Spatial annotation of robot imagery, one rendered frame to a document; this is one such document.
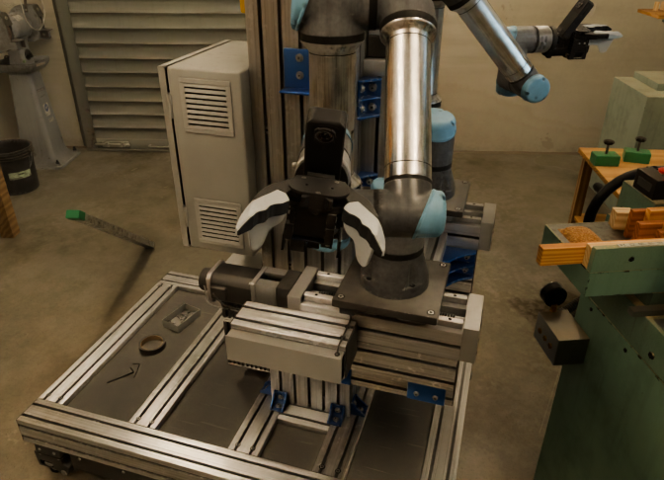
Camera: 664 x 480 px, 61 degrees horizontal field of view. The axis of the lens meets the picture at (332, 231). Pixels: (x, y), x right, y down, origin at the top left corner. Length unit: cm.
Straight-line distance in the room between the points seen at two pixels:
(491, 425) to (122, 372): 126
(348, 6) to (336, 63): 10
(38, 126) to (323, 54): 351
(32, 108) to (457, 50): 290
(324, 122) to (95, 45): 386
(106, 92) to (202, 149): 314
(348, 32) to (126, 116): 357
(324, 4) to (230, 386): 128
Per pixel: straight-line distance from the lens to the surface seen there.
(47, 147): 443
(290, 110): 132
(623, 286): 131
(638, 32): 449
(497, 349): 244
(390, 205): 86
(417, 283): 122
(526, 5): 420
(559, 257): 124
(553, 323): 157
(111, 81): 447
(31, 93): 436
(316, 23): 102
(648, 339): 136
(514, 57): 163
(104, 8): 436
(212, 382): 194
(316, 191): 65
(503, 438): 210
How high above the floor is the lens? 152
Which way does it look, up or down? 29 degrees down
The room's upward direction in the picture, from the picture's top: straight up
